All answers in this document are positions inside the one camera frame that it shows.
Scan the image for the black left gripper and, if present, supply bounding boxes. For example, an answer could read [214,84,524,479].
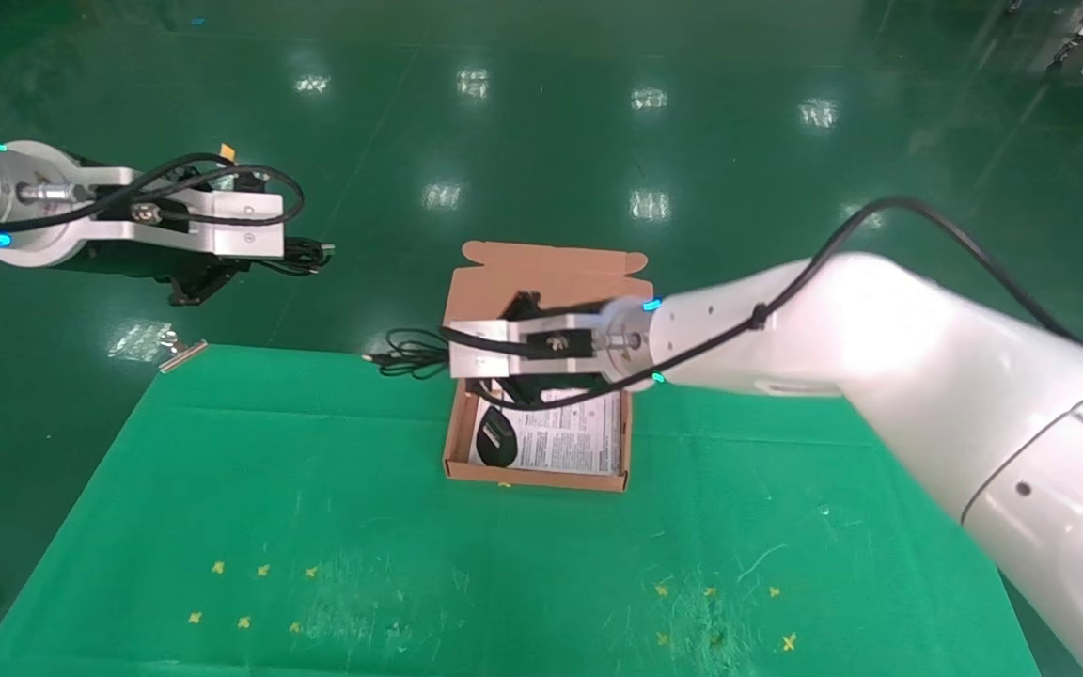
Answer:
[55,244,253,308]

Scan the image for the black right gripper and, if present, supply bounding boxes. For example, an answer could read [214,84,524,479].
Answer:
[468,291,611,408]

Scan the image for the black data cable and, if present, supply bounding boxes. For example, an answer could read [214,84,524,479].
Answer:
[255,238,337,278]

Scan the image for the open brown cardboard box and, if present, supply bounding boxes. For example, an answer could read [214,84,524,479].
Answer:
[441,241,655,493]

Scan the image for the silver binder clip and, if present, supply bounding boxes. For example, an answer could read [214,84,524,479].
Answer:
[158,329,210,374]

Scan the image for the white printed instruction sheet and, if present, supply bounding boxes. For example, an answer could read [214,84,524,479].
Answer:
[468,386,622,476]

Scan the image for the green table cloth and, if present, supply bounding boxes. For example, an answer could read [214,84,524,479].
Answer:
[0,343,1041,677]

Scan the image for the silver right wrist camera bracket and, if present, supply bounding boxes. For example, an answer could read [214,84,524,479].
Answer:
[447,312,614,380]

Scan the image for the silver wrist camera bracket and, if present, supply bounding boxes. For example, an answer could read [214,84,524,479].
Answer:
[447,312,614,380]
[81,166,287,260]

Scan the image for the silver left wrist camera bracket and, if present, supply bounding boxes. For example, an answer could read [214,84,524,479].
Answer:
[81,166,287,260]

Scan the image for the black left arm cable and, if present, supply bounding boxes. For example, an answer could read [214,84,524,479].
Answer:
[0,152,306,237]

